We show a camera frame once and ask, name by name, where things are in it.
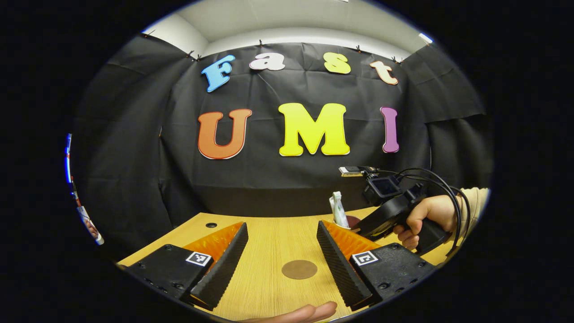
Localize black backdrop cloth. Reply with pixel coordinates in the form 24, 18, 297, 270
72, 34, 494, 261

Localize white toothpaste tube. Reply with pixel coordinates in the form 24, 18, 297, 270
329, 191, 349, 228

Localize blue lit screen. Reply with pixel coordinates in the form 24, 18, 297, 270
65, 133, 73, 184

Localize round brown coaster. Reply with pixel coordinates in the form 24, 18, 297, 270
282, 260, 318, 280

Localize white object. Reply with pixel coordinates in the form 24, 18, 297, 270
77, 205, 105, 246

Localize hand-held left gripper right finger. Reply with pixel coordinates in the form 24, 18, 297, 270
316, 220, 438, 311

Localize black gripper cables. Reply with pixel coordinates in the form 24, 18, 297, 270
377, 167, 471, 256

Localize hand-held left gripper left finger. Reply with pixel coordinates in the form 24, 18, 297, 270
117, 222, 249, 311

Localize wooden desktop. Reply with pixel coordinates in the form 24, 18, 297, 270
117, 206, 449, 323

